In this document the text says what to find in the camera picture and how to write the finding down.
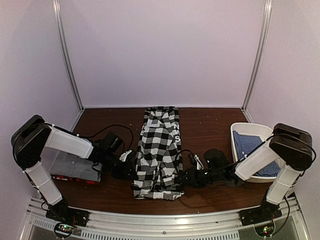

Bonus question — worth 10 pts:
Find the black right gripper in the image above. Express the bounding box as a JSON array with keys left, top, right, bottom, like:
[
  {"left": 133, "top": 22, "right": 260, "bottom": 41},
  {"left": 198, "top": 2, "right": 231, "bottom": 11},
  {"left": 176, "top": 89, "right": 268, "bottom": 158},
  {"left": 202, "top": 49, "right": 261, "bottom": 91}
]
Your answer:
[{"left": 176, "top": 166, "right": 223, "bottom": 189}]

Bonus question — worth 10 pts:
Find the black white checked shirt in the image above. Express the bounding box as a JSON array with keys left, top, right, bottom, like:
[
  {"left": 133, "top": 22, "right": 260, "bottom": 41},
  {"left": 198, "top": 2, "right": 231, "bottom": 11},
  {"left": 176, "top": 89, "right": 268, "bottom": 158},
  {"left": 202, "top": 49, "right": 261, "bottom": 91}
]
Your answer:
[{"left": 132, "top": 106, "right": 184, "bottom": 201}]

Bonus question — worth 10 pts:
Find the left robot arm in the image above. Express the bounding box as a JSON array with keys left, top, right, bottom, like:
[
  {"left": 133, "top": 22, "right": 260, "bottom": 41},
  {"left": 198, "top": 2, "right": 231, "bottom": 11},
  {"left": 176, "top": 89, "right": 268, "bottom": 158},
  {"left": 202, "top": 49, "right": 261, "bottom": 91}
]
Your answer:
[{"left": 10, "top": 114, "right": 136, "bottom": 222}]

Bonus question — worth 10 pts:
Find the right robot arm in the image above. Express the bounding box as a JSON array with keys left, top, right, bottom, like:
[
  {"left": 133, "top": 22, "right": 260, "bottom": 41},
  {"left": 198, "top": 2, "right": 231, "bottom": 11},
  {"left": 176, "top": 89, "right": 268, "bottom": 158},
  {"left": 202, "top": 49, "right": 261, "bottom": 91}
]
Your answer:
[{"left": 179, "top": 122, "right": 317, "bottom": 221}]

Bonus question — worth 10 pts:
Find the blue checked shirt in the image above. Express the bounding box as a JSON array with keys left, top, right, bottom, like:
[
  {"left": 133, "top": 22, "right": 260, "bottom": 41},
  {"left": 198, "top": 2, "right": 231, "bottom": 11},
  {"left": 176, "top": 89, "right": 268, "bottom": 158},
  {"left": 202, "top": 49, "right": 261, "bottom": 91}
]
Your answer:
[{"left": 232, "top": 130, "right": 281, "bottom": 178}]

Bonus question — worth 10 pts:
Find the folded grey shirt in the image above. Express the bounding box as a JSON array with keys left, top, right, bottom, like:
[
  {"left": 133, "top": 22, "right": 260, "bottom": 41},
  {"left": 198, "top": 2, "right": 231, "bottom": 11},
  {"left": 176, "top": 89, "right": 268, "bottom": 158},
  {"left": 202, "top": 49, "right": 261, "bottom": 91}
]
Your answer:
[{"left": 50, "top": 151, "right": 102, "bottom": 182}]

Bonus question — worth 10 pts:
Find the folded red plaid shirt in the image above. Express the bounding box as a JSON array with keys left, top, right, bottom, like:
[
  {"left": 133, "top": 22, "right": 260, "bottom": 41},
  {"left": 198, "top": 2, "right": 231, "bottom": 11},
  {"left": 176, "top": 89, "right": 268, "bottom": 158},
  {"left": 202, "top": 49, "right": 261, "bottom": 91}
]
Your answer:
[{"left": 51, "top": 175, "right": 100, "bottom": 185}]

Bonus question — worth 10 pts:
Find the white plastic basket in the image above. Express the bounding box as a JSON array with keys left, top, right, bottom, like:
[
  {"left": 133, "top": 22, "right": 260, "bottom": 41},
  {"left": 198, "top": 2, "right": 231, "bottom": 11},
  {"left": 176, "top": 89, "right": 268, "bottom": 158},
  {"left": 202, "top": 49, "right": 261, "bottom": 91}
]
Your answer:
[{"left": 230, "top": 122, "right": 284, "bottom": 184}]

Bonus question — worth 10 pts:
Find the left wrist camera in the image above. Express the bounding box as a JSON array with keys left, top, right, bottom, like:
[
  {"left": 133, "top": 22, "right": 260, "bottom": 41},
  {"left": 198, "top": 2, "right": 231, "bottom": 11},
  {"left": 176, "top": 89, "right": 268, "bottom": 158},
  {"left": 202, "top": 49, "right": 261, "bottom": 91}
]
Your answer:
[{"left": 119, "top": 149, "right": 137, "bottom": 163}]

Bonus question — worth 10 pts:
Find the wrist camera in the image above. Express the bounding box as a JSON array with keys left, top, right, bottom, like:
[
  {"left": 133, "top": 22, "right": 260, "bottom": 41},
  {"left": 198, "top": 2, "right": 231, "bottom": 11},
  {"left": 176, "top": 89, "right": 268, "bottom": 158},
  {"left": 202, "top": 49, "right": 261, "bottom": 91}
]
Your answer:
[
  {"left": 188, "top": 153, "right": 204, "bottom": 171},
  {"left": 119, "top": 149, "right": 137, "bottom": 163}
]

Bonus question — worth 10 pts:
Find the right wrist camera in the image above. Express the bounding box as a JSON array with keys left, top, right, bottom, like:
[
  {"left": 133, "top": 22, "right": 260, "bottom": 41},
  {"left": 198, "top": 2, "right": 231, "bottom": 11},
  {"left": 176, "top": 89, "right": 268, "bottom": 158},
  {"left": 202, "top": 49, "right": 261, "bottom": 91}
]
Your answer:
[{"left": 188, "top": 153, "right": 204, "bottom": 171}]

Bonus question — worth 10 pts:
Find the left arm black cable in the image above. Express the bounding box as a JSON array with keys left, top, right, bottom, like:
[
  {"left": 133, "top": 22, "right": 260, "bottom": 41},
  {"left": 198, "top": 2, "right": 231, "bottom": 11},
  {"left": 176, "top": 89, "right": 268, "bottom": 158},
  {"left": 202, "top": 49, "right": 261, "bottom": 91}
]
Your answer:
[{"left": 84, "top": 124, "right": 135, "bottom": 156}]

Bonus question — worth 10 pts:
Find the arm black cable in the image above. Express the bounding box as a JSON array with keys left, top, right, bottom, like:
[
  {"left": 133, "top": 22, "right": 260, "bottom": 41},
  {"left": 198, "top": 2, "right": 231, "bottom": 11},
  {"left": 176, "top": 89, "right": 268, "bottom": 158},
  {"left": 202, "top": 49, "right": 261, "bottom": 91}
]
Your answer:
[
  {"left": 84, "top": 124, "right": 135, "bottom": 156},
  {"left": 174, "top": 149, "right": 196, "bottom": 176}
]

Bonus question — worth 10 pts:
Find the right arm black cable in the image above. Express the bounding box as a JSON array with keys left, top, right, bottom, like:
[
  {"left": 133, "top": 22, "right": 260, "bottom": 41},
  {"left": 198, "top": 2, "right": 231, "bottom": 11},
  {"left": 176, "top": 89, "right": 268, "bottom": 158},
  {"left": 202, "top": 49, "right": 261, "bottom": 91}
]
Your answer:
[{"left": 174, "top": 149, "right": 196, "bottom": 176}]

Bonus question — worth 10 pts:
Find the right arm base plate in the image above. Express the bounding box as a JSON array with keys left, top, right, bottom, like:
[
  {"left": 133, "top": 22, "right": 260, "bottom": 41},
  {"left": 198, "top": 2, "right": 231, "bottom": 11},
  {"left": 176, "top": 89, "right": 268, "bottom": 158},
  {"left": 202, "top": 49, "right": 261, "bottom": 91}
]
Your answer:
[{"left": 239, "top": 201, "right": 282, "bottom": 226}]

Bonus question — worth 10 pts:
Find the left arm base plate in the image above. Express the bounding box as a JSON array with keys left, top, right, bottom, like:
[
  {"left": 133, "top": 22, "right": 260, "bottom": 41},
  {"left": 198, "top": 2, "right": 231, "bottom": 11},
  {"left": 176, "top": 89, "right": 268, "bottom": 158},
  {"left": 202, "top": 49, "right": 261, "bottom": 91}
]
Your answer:
[{"left": 45, "top": 198, "right": 90, "bottom": 227}]

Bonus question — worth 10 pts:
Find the left aluminium frame post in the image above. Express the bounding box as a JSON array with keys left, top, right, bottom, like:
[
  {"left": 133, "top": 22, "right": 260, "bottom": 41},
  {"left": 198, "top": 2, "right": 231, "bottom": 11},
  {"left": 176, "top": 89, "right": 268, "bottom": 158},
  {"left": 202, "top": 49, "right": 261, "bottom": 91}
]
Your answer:
[{"left": 52, "top": 0, "right": 85, "bottom": 112}]

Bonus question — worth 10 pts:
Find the aluminium frame post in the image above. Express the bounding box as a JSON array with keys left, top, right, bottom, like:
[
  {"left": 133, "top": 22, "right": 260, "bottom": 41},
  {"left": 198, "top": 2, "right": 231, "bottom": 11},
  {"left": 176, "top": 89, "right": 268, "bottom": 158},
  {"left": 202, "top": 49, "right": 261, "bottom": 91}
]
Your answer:
[
  {"left": 52, "top": 0, "right": 85, "bottom": 112},
  {"left": 241, "top": 0, "right": 273, "bottom": 113}
]

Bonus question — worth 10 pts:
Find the right aluminium frame post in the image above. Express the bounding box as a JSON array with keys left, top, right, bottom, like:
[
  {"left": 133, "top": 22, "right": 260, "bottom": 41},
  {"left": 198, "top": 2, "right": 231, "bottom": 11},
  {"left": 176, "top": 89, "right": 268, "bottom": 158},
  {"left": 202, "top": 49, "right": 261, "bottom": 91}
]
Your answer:
[{"left": 241, "top": 0, "right": 273, "bottom": 113}]

